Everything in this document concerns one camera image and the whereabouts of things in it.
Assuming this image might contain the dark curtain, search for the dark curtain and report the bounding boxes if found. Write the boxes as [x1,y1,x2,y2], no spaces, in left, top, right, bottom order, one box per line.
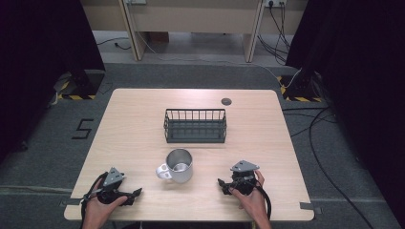
[286,0,405,220]
[0,0,106,163]

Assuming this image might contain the grey tape strip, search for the grey tape strip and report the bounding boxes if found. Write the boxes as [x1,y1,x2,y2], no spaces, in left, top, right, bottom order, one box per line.
[59,198,84,208]
[299,201,323,215]

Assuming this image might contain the white wall socket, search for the white wall socket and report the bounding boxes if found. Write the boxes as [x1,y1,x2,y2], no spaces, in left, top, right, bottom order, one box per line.
[264,0,288,8]

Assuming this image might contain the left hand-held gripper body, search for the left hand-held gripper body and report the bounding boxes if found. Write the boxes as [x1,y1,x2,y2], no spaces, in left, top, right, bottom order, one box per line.
[96,166,129,205]

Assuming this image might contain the person's right hand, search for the person's right hand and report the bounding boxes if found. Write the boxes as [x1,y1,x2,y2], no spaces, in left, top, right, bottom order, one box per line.
[230,170,267,221]

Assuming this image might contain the beige wooden desk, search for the beige wooden desk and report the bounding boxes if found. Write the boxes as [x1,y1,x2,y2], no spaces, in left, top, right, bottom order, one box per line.
[79,0,309,63]

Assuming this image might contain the long black floor cable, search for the long black floor cable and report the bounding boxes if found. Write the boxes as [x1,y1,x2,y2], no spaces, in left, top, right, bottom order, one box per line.
[282,106,375,229]

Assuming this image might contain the right hand-held gripper black cable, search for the right hand-held gripper black cable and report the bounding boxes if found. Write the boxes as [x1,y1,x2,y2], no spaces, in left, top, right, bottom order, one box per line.
[253,183,273,221]

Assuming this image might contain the bundle of black wall cables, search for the bundle of black wall cables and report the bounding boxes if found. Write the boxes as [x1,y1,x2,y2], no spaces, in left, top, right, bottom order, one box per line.
[256,1,292,67]

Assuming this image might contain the left hand-held gripper black cable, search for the left hand-held gripper black cable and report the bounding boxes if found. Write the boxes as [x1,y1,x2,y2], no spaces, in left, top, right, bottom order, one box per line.
[79,171,110,229]

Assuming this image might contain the short black floor cable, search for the short black floor cable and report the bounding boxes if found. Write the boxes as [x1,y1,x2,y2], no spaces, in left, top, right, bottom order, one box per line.
[96,36,132,52]

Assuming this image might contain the hand-held gripper black cable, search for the hand-held gripper black cable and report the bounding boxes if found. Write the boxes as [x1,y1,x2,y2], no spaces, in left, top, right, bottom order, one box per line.
[253,183,273,221]
[79,171,110,229]

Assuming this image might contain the black stand base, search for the black stand base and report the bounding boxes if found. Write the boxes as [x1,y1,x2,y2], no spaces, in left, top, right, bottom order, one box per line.
[71,70,106,97]
[286,70,321,99]

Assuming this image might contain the black wire basket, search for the black wire basket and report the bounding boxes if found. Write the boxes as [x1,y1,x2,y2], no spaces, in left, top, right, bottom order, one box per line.
[163,108,228,144]

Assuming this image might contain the person's left hand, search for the person's left hand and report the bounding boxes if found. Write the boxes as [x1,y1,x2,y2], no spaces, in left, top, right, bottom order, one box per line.
[83,177,129,222]

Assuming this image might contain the metal cup with white handle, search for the metal cup with white handle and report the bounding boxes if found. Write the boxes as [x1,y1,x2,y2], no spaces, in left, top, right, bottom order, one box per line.
[155,148,194,185]

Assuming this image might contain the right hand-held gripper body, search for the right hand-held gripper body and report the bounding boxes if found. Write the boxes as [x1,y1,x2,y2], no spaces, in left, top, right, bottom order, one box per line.
[229,159,261,197]

